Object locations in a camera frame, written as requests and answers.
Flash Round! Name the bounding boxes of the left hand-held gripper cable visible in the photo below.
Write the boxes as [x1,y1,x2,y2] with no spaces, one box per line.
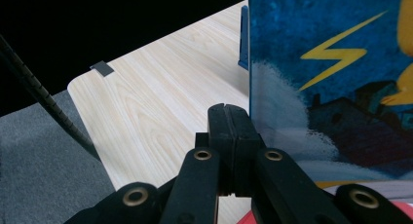
[0,33,101,162]

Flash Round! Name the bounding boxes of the blue plastic file rack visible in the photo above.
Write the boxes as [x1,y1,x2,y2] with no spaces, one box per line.
[238,4,251,71]

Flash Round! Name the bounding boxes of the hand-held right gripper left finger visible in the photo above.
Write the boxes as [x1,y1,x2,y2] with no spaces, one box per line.
[159,102,235,224]

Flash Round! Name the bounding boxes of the grey tape piece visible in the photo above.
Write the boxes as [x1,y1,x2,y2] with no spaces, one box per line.
[90,60,115,78]

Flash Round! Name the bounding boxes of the blue monster picture book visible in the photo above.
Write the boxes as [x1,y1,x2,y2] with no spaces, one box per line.
[247,0,413,183]

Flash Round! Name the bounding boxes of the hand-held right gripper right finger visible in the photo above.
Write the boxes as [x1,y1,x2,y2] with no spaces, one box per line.
[225,103,345,224]

